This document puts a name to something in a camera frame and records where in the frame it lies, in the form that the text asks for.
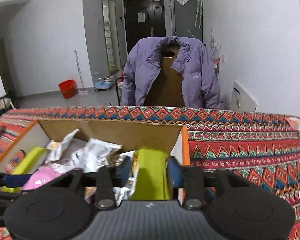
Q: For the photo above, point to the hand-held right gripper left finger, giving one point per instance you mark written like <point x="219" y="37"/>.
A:
<point x="122" y="172"/>

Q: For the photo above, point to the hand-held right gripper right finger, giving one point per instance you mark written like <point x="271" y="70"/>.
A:
<point x="175" y="173"/>

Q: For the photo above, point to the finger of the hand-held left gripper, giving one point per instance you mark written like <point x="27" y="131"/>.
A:
<point x="7" y="194"/>
<point x="16" y="180"/>

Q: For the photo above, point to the lime green snack packet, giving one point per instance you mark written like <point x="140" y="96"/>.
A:
<point x="150" y="175"/>
<point x="32" y="160"/>

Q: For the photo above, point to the pink snack packet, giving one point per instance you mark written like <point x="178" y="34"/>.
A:
<point x="45" y="177"/>

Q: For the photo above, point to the pile of assorted snack packets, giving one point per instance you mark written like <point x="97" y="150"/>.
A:
<point x="97" y="152"/>

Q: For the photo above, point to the red cardboard box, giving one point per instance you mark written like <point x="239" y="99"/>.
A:
<point x="115" y="132"/>

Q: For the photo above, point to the brown chair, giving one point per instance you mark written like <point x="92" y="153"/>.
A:
<point x="168" y="85"/>

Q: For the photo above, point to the clear plastic water bottle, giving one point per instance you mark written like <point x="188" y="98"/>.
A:
<point x="98" y="81"/>

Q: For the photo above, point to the red bucket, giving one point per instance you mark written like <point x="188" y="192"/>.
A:
<point x="68" y="90"/>

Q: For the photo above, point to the purple puffer jacket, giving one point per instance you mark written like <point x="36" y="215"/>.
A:
<point x="140" y="75"/>

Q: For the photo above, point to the white mop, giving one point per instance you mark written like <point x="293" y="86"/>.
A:
<point x="79" y="75"/>

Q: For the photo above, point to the black entrance door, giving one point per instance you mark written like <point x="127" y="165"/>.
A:
<point x="145" y="35"/>

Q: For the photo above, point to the white paper notice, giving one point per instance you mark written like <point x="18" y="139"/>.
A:
<point x="141" y="17"/>

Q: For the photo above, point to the grey refrigerator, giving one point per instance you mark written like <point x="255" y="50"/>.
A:
<point x="185" y="17"/>

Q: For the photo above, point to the clear folded umbrella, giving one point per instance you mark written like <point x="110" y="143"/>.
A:
<point x="198" y="10"/>

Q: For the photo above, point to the white wall heater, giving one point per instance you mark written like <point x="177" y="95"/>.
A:
<point x="243" y="97"/>

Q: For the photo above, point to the pink wall decoration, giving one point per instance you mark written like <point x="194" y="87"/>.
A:
<point x="215" y="50"/>

